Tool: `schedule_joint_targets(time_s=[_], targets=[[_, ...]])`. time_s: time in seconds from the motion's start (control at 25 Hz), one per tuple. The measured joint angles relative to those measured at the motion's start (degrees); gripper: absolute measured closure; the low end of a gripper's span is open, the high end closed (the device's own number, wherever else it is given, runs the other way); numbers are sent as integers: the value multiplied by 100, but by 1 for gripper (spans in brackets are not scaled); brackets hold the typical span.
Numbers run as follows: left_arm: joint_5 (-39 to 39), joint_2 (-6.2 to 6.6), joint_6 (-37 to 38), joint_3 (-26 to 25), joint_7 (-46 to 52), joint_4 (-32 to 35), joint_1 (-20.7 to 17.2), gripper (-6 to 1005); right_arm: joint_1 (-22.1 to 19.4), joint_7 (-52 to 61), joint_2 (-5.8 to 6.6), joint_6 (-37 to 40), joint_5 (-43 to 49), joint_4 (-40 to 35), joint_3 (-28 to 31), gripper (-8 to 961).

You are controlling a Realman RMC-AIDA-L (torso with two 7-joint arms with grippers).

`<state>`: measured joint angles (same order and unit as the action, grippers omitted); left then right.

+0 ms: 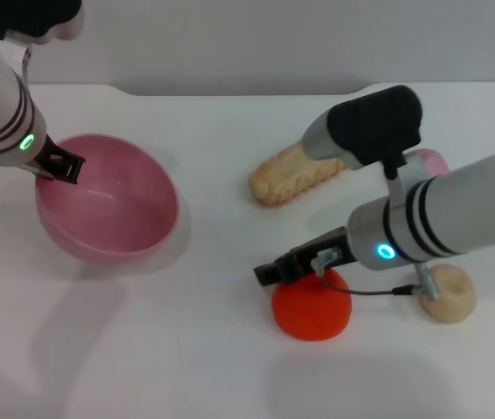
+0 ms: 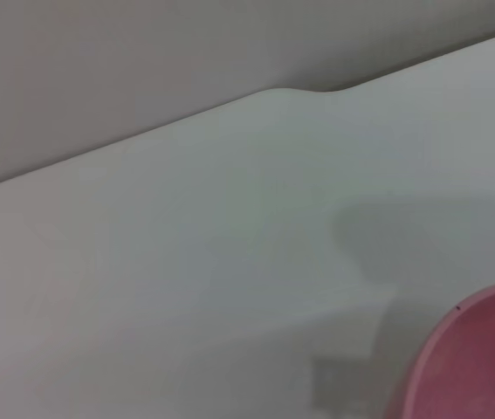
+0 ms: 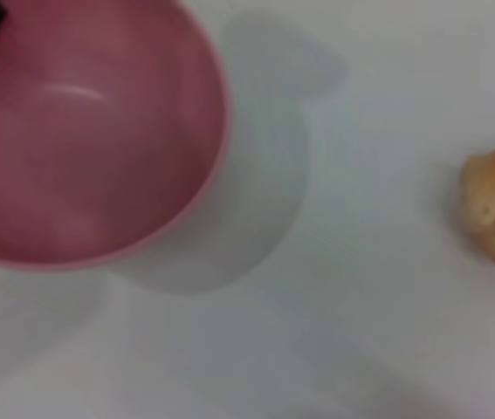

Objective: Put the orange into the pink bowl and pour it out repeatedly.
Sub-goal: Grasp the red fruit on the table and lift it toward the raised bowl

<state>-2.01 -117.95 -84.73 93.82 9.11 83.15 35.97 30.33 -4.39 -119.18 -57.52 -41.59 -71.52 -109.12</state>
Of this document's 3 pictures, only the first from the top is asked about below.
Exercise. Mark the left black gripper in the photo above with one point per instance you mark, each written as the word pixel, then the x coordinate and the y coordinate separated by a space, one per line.
pixel 50 155

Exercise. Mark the long golden bread loaf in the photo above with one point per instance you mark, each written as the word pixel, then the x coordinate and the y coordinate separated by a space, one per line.
pixel 282 179

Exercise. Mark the pink plastic bowl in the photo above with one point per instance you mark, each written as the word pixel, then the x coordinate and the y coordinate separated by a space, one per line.
pixel 116 218

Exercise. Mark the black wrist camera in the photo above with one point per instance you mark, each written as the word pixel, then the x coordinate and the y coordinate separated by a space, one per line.
pixel 373 126
pixel 33 17

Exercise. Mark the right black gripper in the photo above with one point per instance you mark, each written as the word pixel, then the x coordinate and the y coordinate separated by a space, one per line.
pixel 336 253

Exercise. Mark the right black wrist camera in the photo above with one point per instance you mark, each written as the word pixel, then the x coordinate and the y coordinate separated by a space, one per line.
pixel 373 126

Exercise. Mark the beige round bun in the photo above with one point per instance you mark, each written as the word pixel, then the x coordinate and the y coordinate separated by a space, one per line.
pixel 452 301

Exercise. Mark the pink round bun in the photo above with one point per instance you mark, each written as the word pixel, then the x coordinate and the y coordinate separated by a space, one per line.
pixel 435 160

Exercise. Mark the orange toy fruit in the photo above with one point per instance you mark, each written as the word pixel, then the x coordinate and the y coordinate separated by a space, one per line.
pixel 312 310

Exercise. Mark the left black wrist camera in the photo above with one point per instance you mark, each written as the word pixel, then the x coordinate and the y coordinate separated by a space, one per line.
pixel 33 17

